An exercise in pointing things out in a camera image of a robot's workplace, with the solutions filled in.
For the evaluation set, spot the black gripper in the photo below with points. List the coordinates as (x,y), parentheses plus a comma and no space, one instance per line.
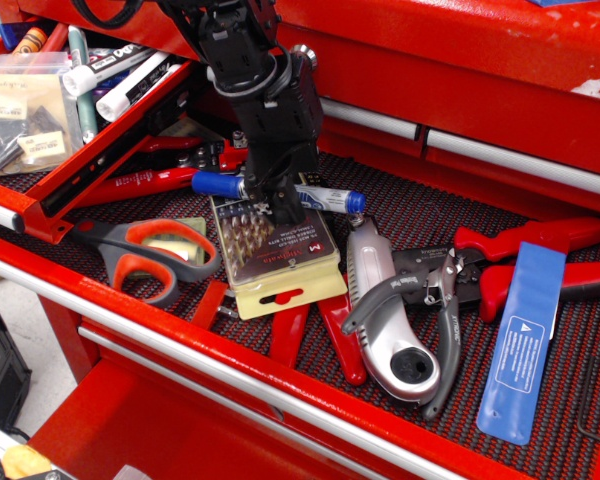
(277,106)

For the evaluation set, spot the blue and white marker pen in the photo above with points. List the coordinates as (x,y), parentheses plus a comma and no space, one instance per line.
(311,197)

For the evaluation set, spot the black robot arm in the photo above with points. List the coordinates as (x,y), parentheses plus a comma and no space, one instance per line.
(211,28)

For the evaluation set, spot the silver drawer lock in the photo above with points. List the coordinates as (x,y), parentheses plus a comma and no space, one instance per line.
(306,52)

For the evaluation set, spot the open red small drawer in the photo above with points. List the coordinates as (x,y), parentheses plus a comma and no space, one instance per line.
(37,203)

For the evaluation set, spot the drill bit set case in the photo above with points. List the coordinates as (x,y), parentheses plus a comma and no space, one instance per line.
(271,268)

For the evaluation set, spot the orange and grey scissors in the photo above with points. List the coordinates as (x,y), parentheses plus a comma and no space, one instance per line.
(125,251)

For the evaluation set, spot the white marker front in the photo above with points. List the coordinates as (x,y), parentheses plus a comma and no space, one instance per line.
(137,85)

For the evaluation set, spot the white marker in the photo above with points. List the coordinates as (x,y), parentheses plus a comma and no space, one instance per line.
(84,78)
(137,85)

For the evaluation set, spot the red tool chest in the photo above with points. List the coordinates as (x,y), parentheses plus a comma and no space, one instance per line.
(506,99)

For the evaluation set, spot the teal marker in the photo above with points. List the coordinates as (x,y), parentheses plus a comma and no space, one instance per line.
(85,103)

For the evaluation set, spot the silver utility knife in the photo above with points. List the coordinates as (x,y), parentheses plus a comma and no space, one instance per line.
(391,352)

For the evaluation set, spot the white marker rear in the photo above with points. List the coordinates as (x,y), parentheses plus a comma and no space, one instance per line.
(84,78)

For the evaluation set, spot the clear bag of parts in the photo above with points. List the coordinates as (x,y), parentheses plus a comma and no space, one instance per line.
(39,123)

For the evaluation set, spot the orange marker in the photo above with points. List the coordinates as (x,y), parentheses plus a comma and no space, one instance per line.
(32,42)

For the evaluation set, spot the blue plastic strip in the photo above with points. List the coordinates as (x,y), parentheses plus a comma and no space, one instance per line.
(514,381)

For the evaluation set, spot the yellow sponge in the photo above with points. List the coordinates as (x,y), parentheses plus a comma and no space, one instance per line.
(21,461)

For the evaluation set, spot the black hex key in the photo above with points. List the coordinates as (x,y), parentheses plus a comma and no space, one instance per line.
(586,402)

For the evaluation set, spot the red wire stripper tool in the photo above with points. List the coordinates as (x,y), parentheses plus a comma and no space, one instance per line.
(165,164)

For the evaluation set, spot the grey handled cutters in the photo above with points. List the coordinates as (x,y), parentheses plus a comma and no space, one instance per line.
(440,290)

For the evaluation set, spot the red handled crimping pliers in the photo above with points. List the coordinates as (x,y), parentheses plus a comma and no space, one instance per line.
(489,262)

